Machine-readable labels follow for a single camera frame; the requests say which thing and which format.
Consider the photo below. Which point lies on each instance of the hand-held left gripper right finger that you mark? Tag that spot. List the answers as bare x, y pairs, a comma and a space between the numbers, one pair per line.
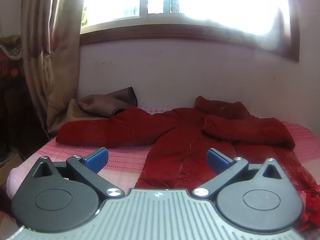
216, 160

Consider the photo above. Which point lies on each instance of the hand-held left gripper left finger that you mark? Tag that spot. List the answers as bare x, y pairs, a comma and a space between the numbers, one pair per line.
96, 160

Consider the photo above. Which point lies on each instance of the red down jacket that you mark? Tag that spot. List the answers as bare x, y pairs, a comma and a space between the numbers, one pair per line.
175, 140

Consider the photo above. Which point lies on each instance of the pink checked bed sheet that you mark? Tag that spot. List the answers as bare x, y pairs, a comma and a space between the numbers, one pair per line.
62, 150

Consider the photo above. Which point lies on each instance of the cardboard box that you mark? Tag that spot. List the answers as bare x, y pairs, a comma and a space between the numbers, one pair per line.
8, 166

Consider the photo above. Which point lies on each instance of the dark wooden cabinet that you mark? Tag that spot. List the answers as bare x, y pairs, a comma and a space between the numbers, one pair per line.
17, 115

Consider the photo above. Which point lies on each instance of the beige curtain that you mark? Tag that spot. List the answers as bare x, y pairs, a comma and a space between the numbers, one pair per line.
50, 55

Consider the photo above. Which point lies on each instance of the red patterned cloth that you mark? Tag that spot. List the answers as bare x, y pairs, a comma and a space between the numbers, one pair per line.
10, 66

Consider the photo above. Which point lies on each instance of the window with wooden frame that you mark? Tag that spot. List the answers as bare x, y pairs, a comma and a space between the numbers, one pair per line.
200, 10

